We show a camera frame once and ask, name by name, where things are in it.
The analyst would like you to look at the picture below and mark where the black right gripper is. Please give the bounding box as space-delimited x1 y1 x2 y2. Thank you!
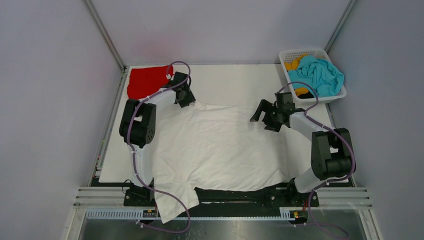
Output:
249 99 283 133

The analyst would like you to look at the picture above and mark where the white t shirt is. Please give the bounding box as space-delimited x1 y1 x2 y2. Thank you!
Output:
151 102 291 223

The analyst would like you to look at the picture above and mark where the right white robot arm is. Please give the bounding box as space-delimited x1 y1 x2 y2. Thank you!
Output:
250 92 356 206

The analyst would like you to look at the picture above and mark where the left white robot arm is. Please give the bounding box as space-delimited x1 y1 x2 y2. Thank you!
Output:
118 71 196 206

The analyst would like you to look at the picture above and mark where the folded red t shirt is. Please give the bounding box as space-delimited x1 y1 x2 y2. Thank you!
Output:
126 65 174 100

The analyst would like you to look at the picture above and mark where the yellow t shirt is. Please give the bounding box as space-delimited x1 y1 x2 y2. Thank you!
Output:
283 53 309 97

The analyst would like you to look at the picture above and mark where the white plastic laundry basket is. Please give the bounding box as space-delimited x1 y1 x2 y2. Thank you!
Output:
278 48 347 104

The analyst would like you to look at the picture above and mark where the teal t shirt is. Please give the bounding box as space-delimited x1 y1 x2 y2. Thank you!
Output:
287 55 344 98

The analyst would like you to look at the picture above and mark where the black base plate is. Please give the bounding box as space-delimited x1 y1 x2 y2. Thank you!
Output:
124 183 315 219

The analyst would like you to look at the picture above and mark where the aluminium frame rail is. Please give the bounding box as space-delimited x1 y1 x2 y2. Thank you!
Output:
74 187 372 221

